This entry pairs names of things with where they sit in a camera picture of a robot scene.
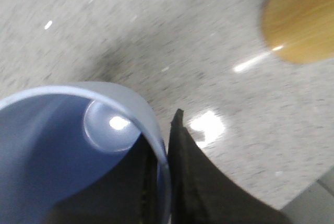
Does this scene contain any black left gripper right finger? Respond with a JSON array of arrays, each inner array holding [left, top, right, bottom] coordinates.
[[168, 109, 290, 223]]

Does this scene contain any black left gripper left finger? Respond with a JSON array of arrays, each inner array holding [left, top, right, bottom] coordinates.
[[52, 135, 158, 223]]

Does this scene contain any blue plastic cup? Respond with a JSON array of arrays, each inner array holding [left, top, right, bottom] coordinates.
[[1, 82, 171, 223]]

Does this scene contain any bamboo cylindrical holder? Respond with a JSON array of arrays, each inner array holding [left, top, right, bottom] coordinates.
[[261, 0, 333, 64]]

